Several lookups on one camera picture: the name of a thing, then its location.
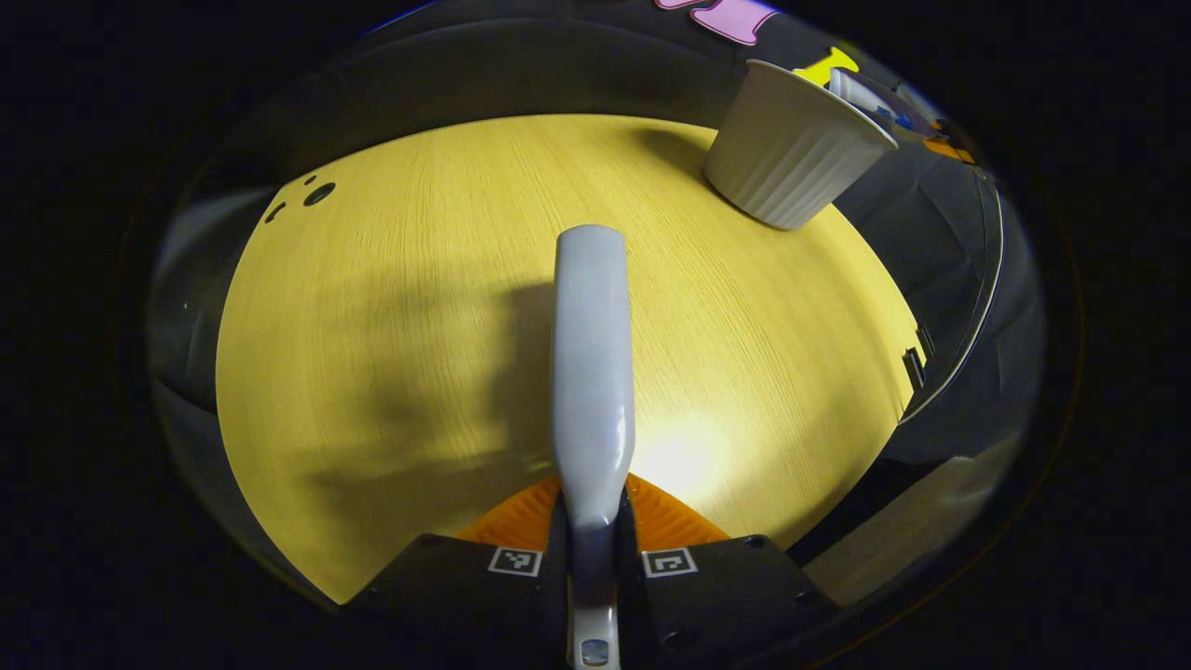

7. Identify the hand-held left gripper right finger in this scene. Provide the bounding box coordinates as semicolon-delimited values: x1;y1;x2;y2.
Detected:
618;473;840;670

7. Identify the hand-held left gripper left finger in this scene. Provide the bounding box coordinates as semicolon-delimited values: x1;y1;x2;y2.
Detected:
346;476;570;670

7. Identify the grey dustpan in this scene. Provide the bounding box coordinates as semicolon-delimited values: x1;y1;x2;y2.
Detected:
828;67;943;137

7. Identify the white ribbed garbage bin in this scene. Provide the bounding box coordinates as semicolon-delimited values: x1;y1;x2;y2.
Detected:
703;60;900;231

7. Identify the brown board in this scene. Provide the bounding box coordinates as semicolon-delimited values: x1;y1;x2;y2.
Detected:
802;445;1010;608

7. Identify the black backdrop cloth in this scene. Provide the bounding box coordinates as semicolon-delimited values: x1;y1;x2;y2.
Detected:
214;0;969;201

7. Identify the thin grey cable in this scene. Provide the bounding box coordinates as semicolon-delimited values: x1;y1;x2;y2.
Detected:
898;172;1008;425

